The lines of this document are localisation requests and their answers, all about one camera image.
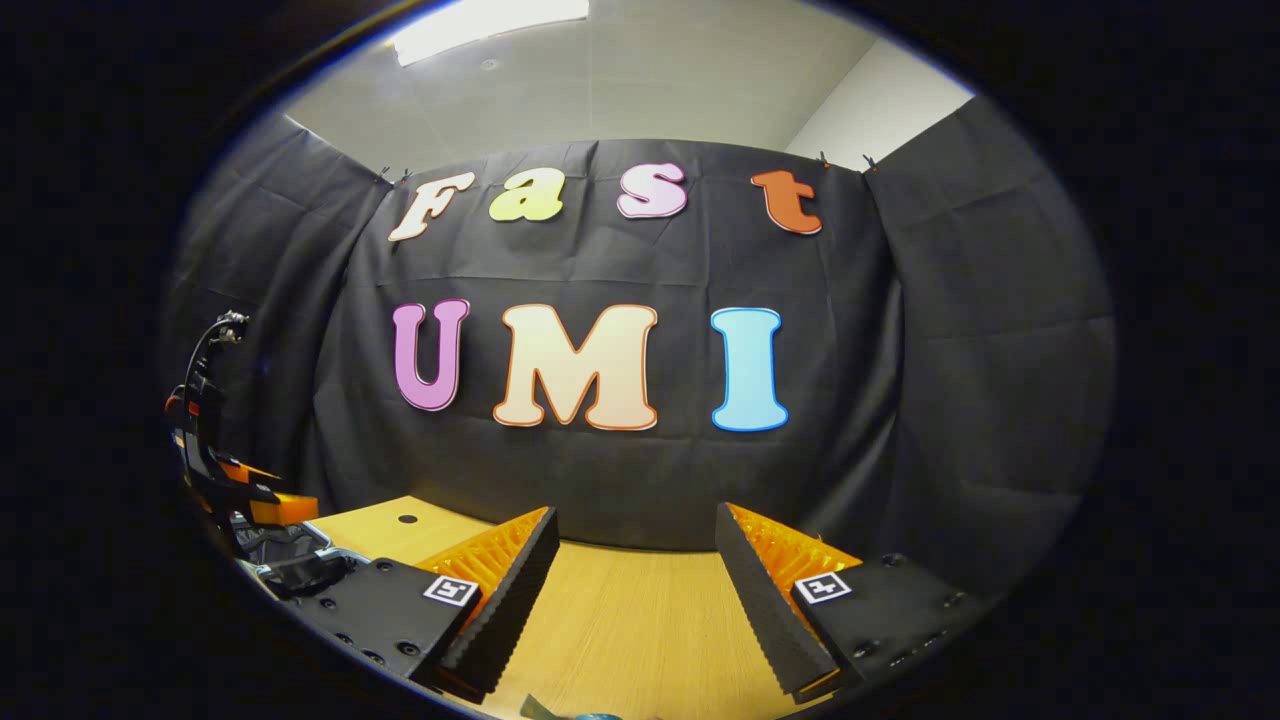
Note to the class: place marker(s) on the ceiling light panel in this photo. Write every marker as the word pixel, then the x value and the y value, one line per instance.
pixel 480 25

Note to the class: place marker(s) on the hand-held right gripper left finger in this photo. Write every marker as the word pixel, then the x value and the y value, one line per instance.
pixel 515 600

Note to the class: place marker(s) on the black backdrop cloth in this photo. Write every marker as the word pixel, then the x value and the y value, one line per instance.
pixel 650 480

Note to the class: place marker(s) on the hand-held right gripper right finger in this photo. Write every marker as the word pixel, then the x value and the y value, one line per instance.
pixel 765 605

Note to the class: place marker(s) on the white and blue tube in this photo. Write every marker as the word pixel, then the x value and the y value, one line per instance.
pixel 538 709

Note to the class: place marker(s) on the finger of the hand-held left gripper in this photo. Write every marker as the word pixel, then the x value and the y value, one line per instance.
pixel 290 508

